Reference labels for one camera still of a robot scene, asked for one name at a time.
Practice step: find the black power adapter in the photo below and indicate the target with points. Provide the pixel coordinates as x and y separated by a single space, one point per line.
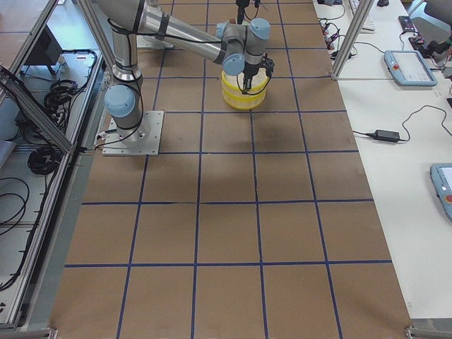
384 135

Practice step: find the black smartphone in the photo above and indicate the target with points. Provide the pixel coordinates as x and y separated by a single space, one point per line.
406 24

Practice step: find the blue teach pendant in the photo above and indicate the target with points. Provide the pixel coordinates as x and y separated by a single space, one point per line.
440 174
408 68

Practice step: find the aluminium frame post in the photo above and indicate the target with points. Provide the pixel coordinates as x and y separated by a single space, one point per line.
353 30

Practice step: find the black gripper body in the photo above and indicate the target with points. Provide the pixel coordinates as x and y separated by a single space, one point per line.
251 69

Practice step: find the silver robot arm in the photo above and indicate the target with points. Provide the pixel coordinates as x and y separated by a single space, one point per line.
238 48

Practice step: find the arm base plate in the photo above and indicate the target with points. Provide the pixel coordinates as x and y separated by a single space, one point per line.
144 141

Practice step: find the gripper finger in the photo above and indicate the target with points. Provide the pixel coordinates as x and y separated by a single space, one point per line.
247 84

